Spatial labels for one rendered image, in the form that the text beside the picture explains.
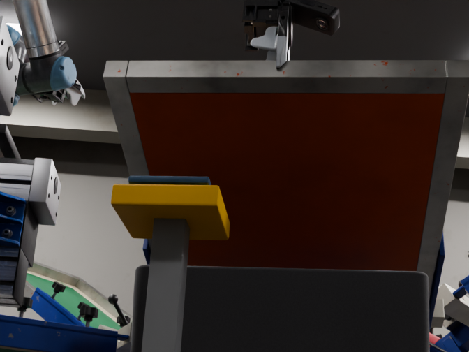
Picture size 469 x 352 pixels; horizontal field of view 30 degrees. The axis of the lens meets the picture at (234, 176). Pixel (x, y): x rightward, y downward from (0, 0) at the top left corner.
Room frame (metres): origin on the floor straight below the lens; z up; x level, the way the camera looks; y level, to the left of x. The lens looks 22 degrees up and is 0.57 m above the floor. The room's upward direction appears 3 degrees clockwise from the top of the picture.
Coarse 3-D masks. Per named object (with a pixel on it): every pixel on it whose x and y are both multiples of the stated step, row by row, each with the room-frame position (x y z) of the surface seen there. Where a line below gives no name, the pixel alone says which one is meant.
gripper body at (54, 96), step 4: (40, 92) 2.03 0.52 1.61; (44, 92) 2.03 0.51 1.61; (48, 92) 2.03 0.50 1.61; (52, 92) 2.02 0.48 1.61; (56, 92) 2.04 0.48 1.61; (60, 92) 2.05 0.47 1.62; (64, 92) 2.07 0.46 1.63; (40, 96) 2.08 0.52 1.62; (44, 96) 2.07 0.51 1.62; (48, 96) 2.05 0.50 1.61; (52, 96) 2.05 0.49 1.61; (56, 96) 2.04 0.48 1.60; (60, 96) 2.07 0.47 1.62; (64, 96) 2.07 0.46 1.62; (40, 100) 2.09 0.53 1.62; (52, 100) 2.07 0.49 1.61; (56, 100) 2.07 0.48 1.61; (60, 100) 2.06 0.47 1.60
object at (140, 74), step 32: (128, 64) 1.25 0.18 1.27; (160, 64) 1.25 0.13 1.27; (192, 64) 1.24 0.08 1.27; (224, 64) 1.23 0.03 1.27; (256, 64) 1.23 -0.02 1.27; (288, 64) 1.22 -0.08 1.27; (320, 64) 1.22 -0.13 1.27; (352, 64) 1.21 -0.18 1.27; (384, 64) 1.20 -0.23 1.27; (416, 64) 1.20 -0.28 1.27; (448, 64) 1.19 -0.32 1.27; (128, 96) 1.29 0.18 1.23; (448, 96) 1.23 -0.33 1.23; (128, 128) 1.37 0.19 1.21; (448, 128) 1.30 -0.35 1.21; (128, 160) 1.45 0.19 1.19; (448, 160) 1.38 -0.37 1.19; (448, 192) 1.46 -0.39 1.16
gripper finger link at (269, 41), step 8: (272, 32) 1.23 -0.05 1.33; (256, 40) 1.23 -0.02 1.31; (264, 40) 1.23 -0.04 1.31; (272, 40) 1.22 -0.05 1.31; (280, 40) 1.21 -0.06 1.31; (264, 48) 1.22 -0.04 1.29; (272, 48) 1.22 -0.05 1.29; (280, 48) 1.21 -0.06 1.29; (280, 56) 1.21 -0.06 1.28; (280, 64) 1.21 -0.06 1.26
